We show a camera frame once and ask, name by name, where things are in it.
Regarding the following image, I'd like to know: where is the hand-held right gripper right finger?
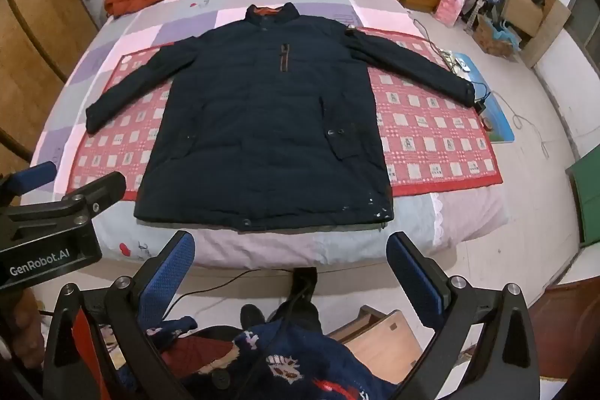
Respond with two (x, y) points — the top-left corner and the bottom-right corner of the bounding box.
(387, 231), (542, 400)

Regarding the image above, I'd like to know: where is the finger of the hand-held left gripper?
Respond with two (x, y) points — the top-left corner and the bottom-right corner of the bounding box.
(58, 172), (127, 220)
(0, 162), (58, 206)

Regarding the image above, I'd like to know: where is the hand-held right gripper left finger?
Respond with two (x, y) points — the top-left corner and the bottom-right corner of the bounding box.
(42, 230), (198, 400)

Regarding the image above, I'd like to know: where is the dark navy padded jacket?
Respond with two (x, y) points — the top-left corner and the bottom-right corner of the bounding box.
(85, 1), (475, 233)

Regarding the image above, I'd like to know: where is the person's left hand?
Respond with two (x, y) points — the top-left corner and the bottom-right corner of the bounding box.
(13, 289), (45, 370)

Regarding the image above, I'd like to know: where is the wooden stool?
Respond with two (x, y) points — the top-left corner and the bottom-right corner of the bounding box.
(328, 306), (425, 384)

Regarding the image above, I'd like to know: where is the person's black trouser leg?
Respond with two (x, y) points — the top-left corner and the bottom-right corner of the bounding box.
(240, 267), (324, 335)

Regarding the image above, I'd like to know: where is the red patterned blanket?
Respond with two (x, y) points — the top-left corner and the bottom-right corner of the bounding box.
(63, 26), (504, 199)

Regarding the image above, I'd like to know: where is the wooden wardrobe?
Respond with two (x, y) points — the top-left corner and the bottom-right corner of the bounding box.
(0, 0), (101, 166)

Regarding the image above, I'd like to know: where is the person's navy patterned sweater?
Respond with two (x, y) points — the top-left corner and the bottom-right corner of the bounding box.
(112, 316), (399, 400)

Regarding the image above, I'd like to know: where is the blue floor mat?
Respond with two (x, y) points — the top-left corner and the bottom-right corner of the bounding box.
(441, 51), (515, 144)

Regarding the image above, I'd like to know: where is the green board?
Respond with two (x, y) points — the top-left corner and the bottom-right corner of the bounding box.
(565, 147), (600, 248)

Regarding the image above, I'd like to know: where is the white power strip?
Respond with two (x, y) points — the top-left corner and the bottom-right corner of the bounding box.
(441, 51), (472, 75)

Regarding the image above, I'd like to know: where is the pink bag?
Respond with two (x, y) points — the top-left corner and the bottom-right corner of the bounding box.
(433, 0), (466, 28)

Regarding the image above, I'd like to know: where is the cardboard box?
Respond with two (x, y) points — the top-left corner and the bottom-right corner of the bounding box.
(471, 0), (573, 68)

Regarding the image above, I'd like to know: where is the black floor cable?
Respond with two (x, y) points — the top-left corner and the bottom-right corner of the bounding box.
(166, 269), (294, 316)

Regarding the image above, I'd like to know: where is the black charger cable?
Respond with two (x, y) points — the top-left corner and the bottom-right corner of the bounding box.
(469, 80), (492, 116)

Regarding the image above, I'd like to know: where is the white cable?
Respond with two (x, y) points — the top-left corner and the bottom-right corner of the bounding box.
(487, 91), (556, 157)

